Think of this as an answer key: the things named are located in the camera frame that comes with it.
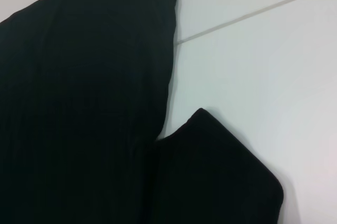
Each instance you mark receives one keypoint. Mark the black shirt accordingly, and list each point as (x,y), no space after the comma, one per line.
(79,76)

